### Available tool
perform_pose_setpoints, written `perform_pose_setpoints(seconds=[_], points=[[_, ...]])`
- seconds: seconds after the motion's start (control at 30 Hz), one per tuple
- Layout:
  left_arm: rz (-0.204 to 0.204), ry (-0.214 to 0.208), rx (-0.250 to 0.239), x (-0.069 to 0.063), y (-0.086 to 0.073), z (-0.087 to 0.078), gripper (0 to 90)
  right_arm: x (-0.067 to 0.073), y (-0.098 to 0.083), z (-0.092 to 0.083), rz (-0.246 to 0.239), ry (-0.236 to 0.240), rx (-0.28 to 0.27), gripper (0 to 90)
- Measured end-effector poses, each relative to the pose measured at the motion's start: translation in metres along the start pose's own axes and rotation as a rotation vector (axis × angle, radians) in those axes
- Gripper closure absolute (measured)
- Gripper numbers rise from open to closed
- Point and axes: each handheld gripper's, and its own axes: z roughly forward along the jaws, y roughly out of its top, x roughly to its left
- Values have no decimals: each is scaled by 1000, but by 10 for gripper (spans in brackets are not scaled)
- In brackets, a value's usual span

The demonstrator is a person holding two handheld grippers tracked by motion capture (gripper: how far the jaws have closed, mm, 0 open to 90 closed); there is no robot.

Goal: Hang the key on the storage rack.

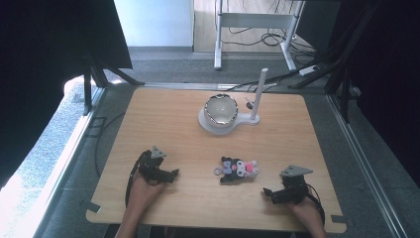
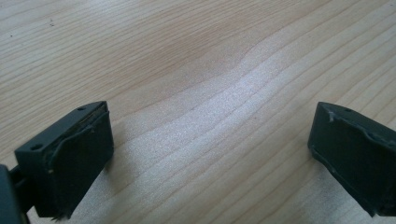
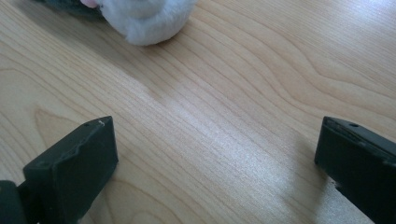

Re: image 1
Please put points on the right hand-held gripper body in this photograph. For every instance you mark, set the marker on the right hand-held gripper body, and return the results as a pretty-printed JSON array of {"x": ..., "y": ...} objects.
[{"x": 293, "y": 186}]

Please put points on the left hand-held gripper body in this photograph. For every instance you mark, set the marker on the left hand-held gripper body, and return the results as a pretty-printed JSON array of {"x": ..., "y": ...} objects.
[{"x": 151, "y": 167}]

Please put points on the person's left hand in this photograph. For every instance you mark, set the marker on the person's left hand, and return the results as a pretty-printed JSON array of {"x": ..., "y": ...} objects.
[{"x": 145, "y": 191}]

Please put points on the person's right hand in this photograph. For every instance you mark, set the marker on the person's right hand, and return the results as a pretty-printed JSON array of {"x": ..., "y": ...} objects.
[{"x": 305, "y": 213}]

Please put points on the black and pink plush toy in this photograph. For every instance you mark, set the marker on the black and pink plush toy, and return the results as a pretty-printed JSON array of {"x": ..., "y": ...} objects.
[{"x": 237, "y": 169}]

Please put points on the shiny silver bowl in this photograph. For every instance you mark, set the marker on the shiny silver bowl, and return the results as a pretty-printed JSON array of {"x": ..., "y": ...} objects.
[{"x": 221, "y": 110}]

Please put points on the small dark clip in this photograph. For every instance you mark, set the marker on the small dark clip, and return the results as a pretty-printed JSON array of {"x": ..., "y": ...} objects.
[{"x": 249, "y": 104}]

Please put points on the white stand with pole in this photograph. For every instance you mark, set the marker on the white stand with pole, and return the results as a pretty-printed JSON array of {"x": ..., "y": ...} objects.
[{"x": 257, "y": 95}]

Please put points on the black metal stand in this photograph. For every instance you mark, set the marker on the black metal stand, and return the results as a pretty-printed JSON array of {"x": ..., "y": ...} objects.
[
  {"x": 95, "y": 77},
  {"x": 340, "y": 72}
]

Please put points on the white power strip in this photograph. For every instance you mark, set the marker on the white power strip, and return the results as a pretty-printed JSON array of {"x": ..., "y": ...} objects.
[{"x": 308, "y": 70}]

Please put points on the black curtain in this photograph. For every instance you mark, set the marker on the black curtain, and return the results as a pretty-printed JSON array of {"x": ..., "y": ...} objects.
[
  {"x": 43, "y": 66},
  {"x": 389, "y": 82}
]

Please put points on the aluminium floor rail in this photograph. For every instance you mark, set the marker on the aluminium floor rail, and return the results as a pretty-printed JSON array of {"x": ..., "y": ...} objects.
[
  {"x": 363, "y": 165},
  {"x": 66, "y": 165}
]

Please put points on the white metal desk frame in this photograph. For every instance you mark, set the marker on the white metal desk frame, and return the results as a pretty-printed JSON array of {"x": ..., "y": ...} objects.
[{"x": 254, "y": 20}]

